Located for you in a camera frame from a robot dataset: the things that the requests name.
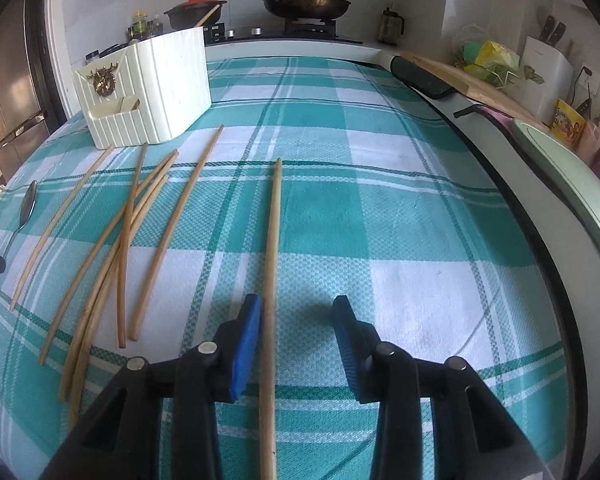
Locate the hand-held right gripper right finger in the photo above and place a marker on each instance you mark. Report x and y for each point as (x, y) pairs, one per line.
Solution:
(352, 360)

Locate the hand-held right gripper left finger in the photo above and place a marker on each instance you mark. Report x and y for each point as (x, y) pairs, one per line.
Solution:
(245, 350)

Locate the metal spoon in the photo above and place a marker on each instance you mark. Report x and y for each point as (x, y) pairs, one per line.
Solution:
(28, 200)

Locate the wooden chopstick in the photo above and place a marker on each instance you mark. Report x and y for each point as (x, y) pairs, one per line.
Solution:
(207, 16)
(55, 338)
(97, 170)
(70, 385)
(77, 400)
(141, 170)
(211, 152)
(273, 260)

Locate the white ribbed utensil holder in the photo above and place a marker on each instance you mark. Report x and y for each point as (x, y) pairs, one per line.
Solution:
(170, 85)

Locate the teal checked tablecloth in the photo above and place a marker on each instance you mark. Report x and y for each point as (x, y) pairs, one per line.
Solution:
(405, 210)

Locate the steel refrigerator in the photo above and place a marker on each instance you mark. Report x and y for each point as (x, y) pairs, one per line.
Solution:
(10, 85)

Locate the black lid spice jar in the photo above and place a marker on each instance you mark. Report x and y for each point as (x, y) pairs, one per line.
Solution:
(93, 56)

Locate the row of spice jars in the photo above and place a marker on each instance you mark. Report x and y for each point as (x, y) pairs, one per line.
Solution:
(115, 50)

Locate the yellow cap sauce bottle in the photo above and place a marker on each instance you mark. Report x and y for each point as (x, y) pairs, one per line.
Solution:
(140, 25)

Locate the light green tray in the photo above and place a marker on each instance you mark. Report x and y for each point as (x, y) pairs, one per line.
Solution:
(570, 180)

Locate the pink cloth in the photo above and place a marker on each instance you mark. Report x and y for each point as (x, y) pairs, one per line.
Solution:
(500, 116)

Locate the dark sauce bottle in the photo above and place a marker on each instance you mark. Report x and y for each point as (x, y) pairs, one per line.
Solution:
(156, 26)

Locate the black padded rest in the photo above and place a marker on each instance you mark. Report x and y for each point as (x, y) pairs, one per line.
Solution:
(420, 77)

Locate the wooden cutting board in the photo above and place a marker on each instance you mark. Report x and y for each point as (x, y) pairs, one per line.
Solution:
(480, 85)

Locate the black pot with red lid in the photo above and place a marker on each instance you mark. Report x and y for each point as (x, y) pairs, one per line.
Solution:
(190, 16)

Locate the black gas stove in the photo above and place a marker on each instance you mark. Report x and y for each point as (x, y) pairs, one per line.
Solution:
(260, 32)

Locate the yellow printed packet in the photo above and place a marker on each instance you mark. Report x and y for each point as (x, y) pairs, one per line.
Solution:
(567, 125)

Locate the pink cup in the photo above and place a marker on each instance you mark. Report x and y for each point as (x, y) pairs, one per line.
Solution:
(590, 142)

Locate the green sponge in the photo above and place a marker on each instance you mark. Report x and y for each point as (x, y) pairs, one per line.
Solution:
(471, 52)

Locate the glass jug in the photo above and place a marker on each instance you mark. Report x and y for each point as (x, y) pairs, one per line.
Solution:
(391, 30)

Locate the white knife block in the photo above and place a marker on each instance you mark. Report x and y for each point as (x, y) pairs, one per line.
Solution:
(545, 80)

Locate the wall socket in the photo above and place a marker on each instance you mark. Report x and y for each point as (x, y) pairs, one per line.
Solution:
(588, 76)

